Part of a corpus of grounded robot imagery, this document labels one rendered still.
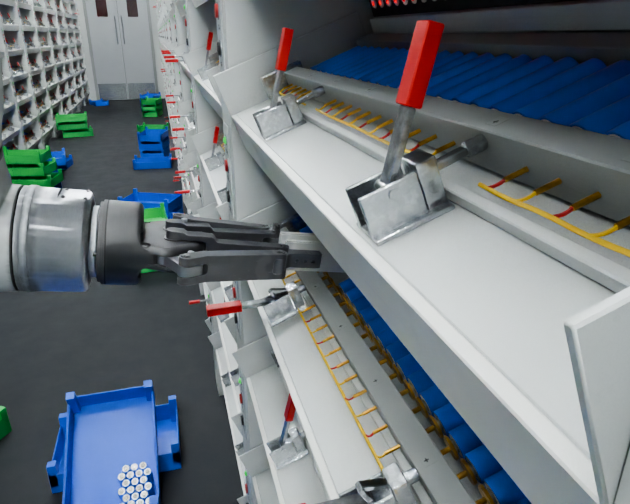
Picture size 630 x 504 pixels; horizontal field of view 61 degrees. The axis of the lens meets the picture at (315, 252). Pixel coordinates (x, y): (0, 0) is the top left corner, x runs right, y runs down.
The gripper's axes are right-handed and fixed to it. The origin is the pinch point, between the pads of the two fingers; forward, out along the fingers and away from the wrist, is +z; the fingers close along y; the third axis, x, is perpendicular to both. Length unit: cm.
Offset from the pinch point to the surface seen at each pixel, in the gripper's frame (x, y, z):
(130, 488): 76, 50, -16
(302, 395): 8.2, -12.2, -3.3
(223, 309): 6.7, 0.4, -8.4
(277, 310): 6.6, 0.0, -3.0
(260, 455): 41.6, 18.7, 3.1
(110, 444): 76, 66, -21
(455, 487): 3.1, -28.2, 0.4
